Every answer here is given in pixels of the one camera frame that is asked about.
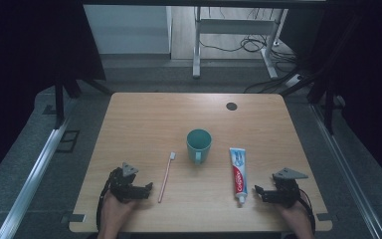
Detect pink toothbrush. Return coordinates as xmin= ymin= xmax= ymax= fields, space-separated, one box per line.
xmin=157 ymin=151 xmax=177 ymax=204

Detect aluminium rail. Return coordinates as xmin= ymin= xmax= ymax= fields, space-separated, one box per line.
xmin=0 ymin=99 xmax=79 ymax=239
xmin=308 ymin=103 xmax=382 ymax=239

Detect black metal stand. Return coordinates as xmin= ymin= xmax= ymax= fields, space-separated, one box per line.
xmin=53 ymin=75 xmax=113 ymax=130
xmin=306 ymin=84 xmax=346 ymax=135

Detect white red blue toothpaste tube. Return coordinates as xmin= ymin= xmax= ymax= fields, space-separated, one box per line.
xmin=229 ymin=147 xmax=249 ymax=205

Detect black floor cables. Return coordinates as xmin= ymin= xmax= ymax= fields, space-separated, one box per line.
xmin=199 ymin=8 xmax=301 ymax=66

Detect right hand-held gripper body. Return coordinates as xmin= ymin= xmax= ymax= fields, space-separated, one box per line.
xmin=271 ymin=167 xmax=309 ymax=209

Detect teal cup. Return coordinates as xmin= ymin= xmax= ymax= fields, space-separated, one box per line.
xmin=186 ymin=128 xmax=213 ymax=166

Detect white power strip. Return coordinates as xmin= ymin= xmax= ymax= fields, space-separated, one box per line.
xmin=284 ymin=74 xmax=305 ymax=89

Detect person's left hand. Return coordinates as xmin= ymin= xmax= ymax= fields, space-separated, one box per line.
xmin=98 ymin=190 xmax=139 ymax=231

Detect dark curtain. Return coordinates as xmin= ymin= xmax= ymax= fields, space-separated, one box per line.
xmin=278 ymin=0 xmax=382 ymax=187
xmin=0 ymin=0 xmax=107 ymax=192

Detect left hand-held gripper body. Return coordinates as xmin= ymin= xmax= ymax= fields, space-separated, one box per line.
xmin=107 ymin=161 xmax=140 ymax=203

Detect white metal desk frame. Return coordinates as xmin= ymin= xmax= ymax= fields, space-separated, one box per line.
xmin=192 ymin=6 xmax=288 ymax=80

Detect person's right hand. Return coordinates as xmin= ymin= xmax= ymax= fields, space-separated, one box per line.
xmin=277 ymin=199 xmax=312 ymax=231

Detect white cabinet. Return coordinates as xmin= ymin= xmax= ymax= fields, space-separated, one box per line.
xmin=83 ymin=4 xmax=173 ymax=56

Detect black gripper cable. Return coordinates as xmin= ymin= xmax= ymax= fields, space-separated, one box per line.
xmin=95 ymin=177 xmax=113 ymax=232
xmin=297 ymin=188 xmax=316 ymax=233

